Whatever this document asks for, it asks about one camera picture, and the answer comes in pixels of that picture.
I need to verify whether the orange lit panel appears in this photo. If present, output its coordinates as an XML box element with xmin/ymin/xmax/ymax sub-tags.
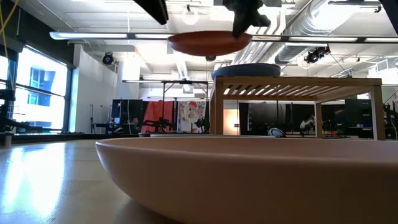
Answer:
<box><xmin>223</xmin><ymin>108</ymin><xmax>240</xmax><ymax>136</ymax></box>

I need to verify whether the black stage light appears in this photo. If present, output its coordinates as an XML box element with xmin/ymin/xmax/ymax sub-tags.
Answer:
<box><xmin>303</xmin><ymin>45</ymin><xmax>331</xmax><ymax>65</ymax></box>

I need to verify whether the peach plate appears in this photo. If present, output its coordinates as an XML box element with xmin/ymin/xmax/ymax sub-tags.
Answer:
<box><xmin>95</xmin><ymin>136</ymin><xmax>398</xmax><ymax>224</ymax></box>

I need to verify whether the black background machine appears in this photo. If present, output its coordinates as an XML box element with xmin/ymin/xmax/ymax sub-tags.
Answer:
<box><xmin>0</xmin><ymin>89</ymin><xmax>43</xmax><ymax>134</ymax></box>

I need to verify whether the silver ventilation duct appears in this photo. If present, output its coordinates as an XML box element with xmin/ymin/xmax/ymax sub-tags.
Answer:
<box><xmin>273</xmin><ymin>0</ymin><xmax>346</xmax><ymax>65</ymax></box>

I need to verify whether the orange plate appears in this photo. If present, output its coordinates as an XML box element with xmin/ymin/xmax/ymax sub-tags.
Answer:
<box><xmin>167</xmin><ymin>30</ymin><xmax>253</xmax><ymax>57</ymax></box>

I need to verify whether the round white pendant lamp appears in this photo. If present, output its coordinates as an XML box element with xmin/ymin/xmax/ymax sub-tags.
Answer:
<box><xmin>181</xmin><ymin>4</ymin><xmax>200</xmax><ymax>26</ymax></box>

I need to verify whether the floral hanging cloth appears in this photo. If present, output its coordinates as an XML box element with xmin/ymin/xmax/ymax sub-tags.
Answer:
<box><xmin>177</xmin><ymin>100</ymin><xmax>208</xmax><ymax>134</ymax></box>

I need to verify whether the large window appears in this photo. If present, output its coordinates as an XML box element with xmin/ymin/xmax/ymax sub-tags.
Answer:
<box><xmin>0</xmin><ymin>46</ymin><xmax>68</xmax><ymax>132</ymax></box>

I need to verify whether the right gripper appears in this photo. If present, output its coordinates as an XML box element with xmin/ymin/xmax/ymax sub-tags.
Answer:
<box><xmin>222</xmin><ymin>0</ymin><xmax>271</xmax><ymax>39</ymax></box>

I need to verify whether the person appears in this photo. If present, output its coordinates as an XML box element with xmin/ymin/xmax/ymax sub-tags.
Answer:
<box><xmin>131</xmin><ymin>116</ymin><xmax>141</xmax><ymax>134</ymax></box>
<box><xmin>300</xmin><ymin>114</ymin><xmax>317</xmax><ymax>134</ymax></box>

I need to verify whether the red hanging cloth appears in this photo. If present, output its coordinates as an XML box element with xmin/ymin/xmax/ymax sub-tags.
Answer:
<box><xmin>141</xmin><ymin>100</ymin><xmax>175</xmax><ymax>134</ymax></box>

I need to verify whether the wooden slatted shelf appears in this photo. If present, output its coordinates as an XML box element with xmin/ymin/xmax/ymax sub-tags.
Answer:
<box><xmin>210</xmin><ymin>76</ymin><xmax>386</xmax><ymax>141</ymax></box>

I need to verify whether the blue plate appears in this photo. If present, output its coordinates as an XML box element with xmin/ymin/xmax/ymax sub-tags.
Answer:
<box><xmin>211</xmin><ymin>63</ymin><xmax>282</xmax><ymax>80</ymax></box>

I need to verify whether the black aluminium table frame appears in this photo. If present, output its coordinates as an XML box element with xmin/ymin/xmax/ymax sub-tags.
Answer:
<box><xmin>12</xmin><ymin>132</ymin><xmax>150</xmax><ymax>144</ymax></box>

